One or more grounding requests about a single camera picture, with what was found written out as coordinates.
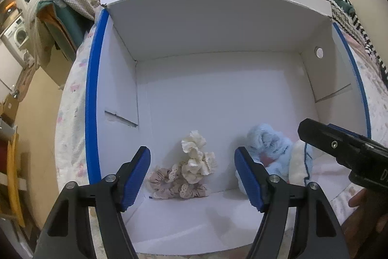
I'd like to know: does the blue and white cardboard box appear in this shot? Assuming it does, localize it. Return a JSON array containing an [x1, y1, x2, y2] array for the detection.
[[85, 0, 372, 255]]

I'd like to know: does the brown patterned knit blanket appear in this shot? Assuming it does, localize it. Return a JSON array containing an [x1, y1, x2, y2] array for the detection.
[[326, 0, 364, 47]]

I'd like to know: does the white washing machine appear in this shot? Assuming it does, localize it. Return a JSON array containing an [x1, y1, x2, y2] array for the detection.
[[1, 14, 29, 50]]

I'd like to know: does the white plush with blue stitching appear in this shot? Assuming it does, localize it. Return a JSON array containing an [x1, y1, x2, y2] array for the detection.
[[289, 140, 313, 186]]

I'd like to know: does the yellow chair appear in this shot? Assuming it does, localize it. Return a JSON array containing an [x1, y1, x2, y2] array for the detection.
[[7, 132, 26, 228]]

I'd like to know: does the light blue fluffy scrunchie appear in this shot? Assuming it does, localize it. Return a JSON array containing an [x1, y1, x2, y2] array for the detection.
[[245, 124, 293, 182]]

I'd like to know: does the white patterned bed sheet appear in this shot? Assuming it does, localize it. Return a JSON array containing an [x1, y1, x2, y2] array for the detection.
[[55, 26, 96, 191]]

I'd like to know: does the pink round soft toy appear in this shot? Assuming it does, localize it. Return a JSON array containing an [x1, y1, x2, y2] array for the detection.
[[260, 154, 274, 167]]

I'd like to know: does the person's right hand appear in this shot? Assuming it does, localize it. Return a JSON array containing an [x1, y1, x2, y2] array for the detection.
[[342, 189, 387, 252]]

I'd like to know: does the black white striped garment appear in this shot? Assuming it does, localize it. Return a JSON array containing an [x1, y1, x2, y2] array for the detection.
[[338, 0, 387, 84]]

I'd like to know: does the beige floral scrunchie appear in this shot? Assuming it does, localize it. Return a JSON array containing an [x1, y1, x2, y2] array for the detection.
[[147, 164, 209, 200]]

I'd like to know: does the cream ruffled scrunchie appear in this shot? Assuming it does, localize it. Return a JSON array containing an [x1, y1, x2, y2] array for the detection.
[[181, 130, 217, 184]]

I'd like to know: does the cardboard box on floor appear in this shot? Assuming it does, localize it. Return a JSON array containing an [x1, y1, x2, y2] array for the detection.
[[0, 94, 19, 126]]

